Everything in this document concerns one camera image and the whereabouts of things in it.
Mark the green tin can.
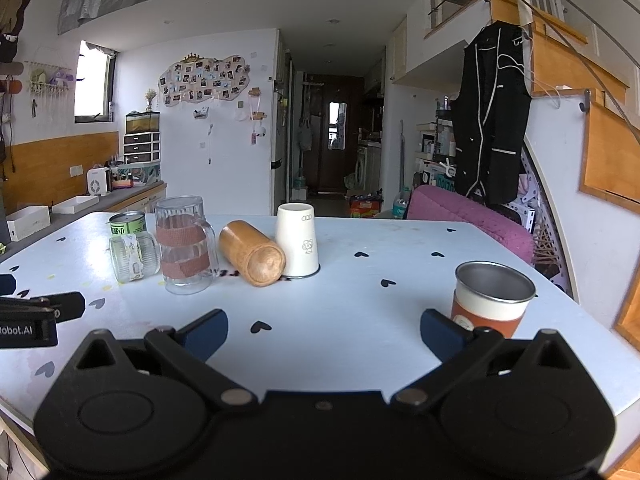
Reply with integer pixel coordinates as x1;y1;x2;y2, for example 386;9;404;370
108;211;147;239

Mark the glass fish tank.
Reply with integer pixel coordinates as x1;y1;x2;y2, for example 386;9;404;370
124;110;162;135

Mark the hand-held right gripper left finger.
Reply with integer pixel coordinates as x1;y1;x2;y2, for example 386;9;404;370
74;308;259;407

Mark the small ribbed glass cup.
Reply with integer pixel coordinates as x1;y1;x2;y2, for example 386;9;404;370
108;231;162;284

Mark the glass mug with red tape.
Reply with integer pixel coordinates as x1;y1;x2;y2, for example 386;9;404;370
153;195;221;296

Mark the orange sleeved coffee cup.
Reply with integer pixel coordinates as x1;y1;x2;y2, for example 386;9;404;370
449;260;537;341

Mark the plastic water bottle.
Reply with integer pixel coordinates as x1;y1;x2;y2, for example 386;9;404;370
392;187;412;220

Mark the pink chair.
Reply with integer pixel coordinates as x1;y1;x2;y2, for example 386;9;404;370
406;184;536;267

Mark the black jacket with white trim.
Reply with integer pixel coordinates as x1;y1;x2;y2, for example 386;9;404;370
449;20;534;207

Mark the white wall hanging rack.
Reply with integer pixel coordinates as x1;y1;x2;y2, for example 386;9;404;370
24;60;77;119

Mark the washing machine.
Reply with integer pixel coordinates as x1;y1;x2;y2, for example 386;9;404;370
356;141;385;197

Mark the white tall storage box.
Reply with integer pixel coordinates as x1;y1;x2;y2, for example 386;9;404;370
5;204;52;242

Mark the red snack carton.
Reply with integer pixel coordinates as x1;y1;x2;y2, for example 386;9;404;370
349;194;384;219

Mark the white paper cup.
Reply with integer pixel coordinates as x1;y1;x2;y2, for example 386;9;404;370
275;202;321;279

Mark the cloud-shaped photo board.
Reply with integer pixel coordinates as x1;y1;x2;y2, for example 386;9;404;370
158;52;250;110

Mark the cluttered storage shelf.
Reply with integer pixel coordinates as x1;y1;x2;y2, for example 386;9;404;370
413;94;459;195

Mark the wooden staircase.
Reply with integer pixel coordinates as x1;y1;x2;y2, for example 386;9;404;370
424;0;640;356

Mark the black drawer cabinet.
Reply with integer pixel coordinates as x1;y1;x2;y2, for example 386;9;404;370
123;131;162;165

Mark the white flat tray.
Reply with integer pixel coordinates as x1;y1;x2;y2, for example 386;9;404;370
52;194;100;215

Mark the kitchen counter cabinet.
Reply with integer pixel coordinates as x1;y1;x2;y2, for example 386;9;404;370
98;178;168;214

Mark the window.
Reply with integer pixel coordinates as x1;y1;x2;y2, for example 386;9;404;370
74;40;119;124

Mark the white countertop appliance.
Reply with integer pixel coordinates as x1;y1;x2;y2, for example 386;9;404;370
86;167;112;197

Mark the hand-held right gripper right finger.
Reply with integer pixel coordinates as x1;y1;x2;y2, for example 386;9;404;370
392;308;577;407

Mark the wooden cup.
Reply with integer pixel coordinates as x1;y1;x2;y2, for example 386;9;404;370
218;219;287;289

